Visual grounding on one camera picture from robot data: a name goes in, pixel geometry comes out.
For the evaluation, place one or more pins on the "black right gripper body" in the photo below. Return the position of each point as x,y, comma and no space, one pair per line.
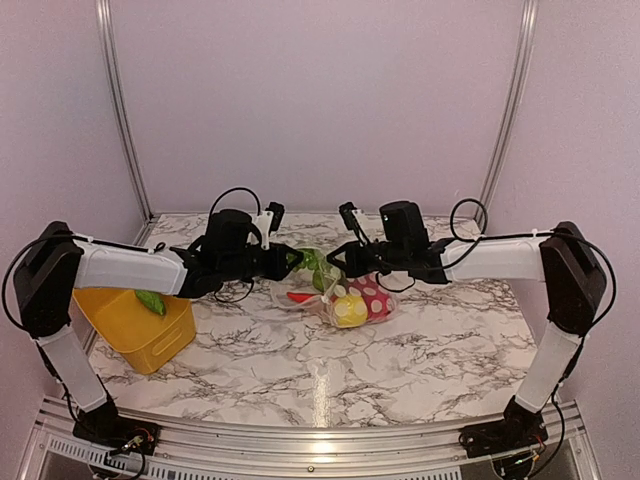
395,254

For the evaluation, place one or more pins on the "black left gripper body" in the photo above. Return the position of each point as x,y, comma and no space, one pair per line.
272,270

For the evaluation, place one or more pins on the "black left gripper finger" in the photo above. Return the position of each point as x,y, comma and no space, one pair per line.
293,264
287,252

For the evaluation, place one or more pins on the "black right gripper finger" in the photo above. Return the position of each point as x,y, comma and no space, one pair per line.
338,255
332,272

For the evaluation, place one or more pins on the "fake green lettuce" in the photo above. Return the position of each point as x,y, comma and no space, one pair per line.
314,265

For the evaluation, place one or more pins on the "clear polka dot zip bag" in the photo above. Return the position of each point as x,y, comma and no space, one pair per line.
301,282

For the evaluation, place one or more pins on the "fake orange carrot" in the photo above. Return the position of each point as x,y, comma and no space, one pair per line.
300,298

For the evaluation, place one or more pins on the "fake yellow lemon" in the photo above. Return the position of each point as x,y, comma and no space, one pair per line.
349,311

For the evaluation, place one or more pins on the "fake green cucumber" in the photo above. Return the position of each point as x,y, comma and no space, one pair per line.
152,301

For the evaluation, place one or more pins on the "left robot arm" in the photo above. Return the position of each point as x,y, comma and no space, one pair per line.
44,273

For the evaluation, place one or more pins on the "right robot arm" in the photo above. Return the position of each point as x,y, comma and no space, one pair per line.
577,275

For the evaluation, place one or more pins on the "fake red pepper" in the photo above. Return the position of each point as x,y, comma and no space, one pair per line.
380,303

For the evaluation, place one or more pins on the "yellow plastic basket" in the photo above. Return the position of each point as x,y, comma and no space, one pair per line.
146,340

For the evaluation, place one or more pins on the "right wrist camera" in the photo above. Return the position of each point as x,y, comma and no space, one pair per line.
351,215

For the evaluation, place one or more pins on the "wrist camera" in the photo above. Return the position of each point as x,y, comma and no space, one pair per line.
269,222
351,215

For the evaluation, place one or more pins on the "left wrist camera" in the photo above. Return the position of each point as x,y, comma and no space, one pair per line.
269,222

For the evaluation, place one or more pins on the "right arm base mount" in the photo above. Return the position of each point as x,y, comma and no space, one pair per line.
500,436

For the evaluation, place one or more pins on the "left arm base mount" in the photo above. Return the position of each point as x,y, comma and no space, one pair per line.
116,431

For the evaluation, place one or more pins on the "left aluminium frame post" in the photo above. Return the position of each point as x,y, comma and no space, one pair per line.
123,125

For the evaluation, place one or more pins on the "aluminium frame post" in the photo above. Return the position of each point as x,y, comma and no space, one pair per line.
123,125
521,65

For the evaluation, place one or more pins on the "right aluminium frame post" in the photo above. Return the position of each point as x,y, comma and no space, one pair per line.
521,65

